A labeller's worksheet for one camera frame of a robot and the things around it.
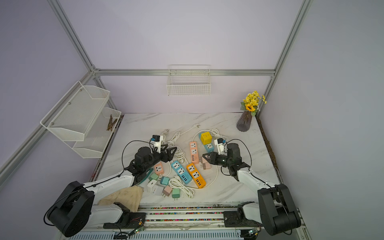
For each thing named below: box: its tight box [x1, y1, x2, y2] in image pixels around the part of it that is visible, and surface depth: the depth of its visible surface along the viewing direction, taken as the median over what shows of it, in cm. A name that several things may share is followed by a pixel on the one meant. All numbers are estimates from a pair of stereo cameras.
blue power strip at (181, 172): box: [171, 160, 192, 185], surface depth 89 cm
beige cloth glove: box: [98, 185, 144, 213], surface depth 82 cm
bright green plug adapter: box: [172, 188, 181, 201], surface depth 82 cm
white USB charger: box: [147, 179, 158, 193], surface depth 81 cm
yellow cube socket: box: [200, 131, 213, 145], surface depth 100 cm
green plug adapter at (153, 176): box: [148, 172, 159, 181], surface depth 88 cm
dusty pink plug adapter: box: [162, 185, 173, 198], surface depth 83 cm
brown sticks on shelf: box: [106, 114, 118, 131], surface depth 100 cm
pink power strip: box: [189, 141, 199, 165], surface depth 98 cm
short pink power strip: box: [154, 161, 164, 176], surface depth 90 cm
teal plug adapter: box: [160, 176, 170, 186], surface depth 87 cm
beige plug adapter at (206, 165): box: [200, 159, 211, 170], surface depth 92 cm
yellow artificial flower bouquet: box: [240, 90, 268, 117], surface depth 94 cm
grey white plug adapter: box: [152, 185, 164, 196], surface depth 80 cm
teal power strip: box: [203, 143, 215, 153], surface depth 101 cm
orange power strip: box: [186, 163, 207, 189], surface depth 88 cm
